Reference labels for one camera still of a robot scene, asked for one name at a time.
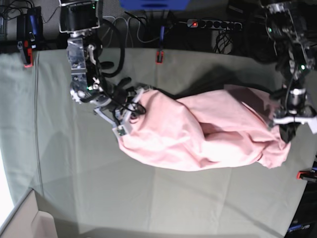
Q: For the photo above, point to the red black clamp left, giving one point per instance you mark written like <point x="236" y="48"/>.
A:
<point x="26" y="41"/>

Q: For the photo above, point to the red black clamp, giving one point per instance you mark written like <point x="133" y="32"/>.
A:
<point x="309" y="175"/>
<point x="26" y="41"/>
<point x="159" y="54"/>

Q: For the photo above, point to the pink t-shirt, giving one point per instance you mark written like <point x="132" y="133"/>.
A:
<point x="223" y="128"/>

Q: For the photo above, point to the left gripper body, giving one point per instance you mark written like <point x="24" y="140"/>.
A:
<point x="294" y="101"/>

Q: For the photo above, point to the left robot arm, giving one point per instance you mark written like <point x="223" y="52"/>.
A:
<point x="286" y="27"/>

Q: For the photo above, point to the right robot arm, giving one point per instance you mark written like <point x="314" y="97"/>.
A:
<point x="89" y="81"/>

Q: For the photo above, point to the white cardboard box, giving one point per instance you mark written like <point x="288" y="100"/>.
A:
<point x="26" y="220"/>

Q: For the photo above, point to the black power strip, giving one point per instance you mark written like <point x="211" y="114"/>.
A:
<point x="218" y="25"/>

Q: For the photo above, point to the blue plastic box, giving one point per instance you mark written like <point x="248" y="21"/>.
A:
<point x="154" y="4"/>

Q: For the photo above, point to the red black clamp right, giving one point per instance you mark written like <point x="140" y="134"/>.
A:
<point x="309" y="175"/>

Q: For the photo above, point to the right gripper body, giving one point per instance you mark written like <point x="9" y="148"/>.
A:
<point x="111" y="97"/>

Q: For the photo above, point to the red black clamp middle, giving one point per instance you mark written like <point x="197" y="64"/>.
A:
<point x="159" y="54"/>

